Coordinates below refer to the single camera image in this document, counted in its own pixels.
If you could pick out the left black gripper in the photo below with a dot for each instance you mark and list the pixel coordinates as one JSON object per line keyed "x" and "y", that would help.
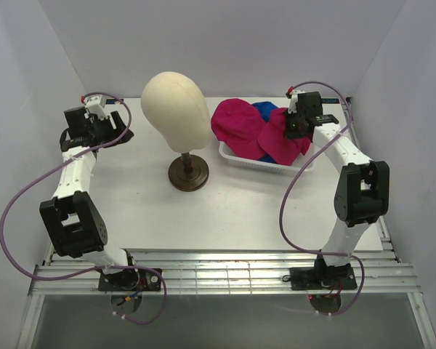
{"x": 115, "y": 134}

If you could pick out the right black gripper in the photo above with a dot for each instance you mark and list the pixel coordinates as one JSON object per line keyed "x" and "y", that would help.
{"x": 288, "y": 133}

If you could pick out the pink cap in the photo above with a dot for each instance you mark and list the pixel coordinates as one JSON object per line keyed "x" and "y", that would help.
{"x": 273, "y": 141}
{"x": 238, "y": 124}

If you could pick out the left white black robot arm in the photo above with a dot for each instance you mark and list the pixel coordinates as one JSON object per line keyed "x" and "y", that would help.
{"x": 75, "y": 226}

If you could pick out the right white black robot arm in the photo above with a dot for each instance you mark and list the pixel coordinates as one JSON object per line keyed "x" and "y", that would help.
{"x": 360, "y": 199}

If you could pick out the white plastic basket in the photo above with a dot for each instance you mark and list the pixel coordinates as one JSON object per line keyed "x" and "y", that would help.
{"x": 266, "y": 162}

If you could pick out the blue cap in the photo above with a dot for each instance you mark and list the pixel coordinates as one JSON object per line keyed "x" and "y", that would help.
{"x": 265, "y": 109}

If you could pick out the cream foam mannequin head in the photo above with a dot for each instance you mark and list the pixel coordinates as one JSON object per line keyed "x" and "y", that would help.
{"x": 176, "y": 108}

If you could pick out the brown round wooden stand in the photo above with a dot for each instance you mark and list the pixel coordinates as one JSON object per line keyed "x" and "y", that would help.
{"x": 188, "y": 172}

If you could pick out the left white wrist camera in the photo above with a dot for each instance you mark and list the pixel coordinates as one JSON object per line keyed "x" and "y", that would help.
{"x": 95, "y": 104}

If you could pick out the aluminium rail frame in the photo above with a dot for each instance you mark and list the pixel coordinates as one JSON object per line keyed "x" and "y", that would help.
{"x": 239, "y": 234}

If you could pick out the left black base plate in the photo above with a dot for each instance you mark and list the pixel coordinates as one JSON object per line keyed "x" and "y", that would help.
{"x": 131, "y": 280}

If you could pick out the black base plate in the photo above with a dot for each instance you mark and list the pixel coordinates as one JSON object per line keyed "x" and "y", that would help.
{"x": 131, "y": 280}
{"x": 304, "y": 279}

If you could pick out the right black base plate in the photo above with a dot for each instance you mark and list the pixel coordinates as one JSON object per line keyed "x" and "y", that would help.
{"x": 304, "y": 279}

